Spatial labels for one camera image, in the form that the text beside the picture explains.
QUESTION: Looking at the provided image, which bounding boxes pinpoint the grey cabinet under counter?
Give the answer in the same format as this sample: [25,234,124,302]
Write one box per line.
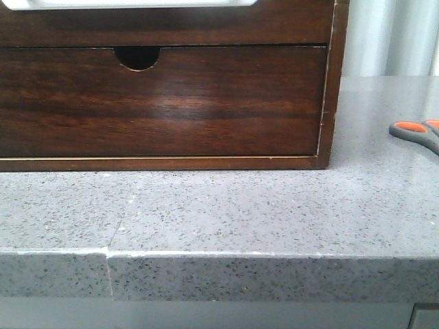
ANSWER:
[1,297,438,328]

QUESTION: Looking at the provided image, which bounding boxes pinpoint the dark wooden drawer cabinet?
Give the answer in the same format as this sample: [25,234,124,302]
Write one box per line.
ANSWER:
[1,1,349,171]

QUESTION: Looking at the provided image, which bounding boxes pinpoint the wooden drawer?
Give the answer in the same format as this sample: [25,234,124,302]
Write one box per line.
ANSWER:
[1,45,327,157]
[1,1,334,47]

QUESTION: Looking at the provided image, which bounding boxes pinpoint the grey orange handled scissors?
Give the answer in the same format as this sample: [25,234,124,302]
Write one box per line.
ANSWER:
[388,119,439,155]

